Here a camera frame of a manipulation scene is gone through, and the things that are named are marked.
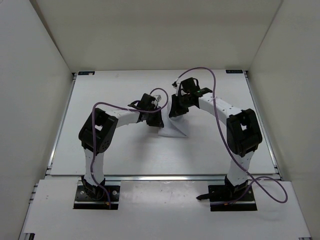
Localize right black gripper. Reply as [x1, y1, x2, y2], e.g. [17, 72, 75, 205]
[170, 94, 192, 118]

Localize white skirt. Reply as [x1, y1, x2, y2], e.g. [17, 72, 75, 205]
[158, 101, 190, 138]

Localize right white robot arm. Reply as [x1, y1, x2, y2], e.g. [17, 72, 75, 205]
[168, 77, 263, 200]

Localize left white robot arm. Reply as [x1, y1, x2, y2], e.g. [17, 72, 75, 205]
[78, 93, 164, 199]

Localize right blue corner label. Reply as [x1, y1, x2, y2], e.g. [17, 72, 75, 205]
[225, 69, 243, 74]

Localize blue corner label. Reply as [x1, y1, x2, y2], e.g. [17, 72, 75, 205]
[225, 69, 243, 74]
[77, 71, 95, 76]

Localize left blue corner label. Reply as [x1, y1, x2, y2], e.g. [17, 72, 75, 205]
[77, 71, 95, 76]

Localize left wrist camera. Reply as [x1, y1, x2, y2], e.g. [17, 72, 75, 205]
[152, 94, 162, 105]

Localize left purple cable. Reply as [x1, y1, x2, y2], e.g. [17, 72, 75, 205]
[90, 88, 170, 210]

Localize aluminium table rail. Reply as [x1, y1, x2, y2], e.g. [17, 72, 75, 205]
[104, 174, 225, 181]

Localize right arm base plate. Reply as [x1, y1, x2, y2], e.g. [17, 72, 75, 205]
[196, 184, 258, 212]

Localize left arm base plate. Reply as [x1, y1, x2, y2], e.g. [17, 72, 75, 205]
[73, 182, 121, 210]

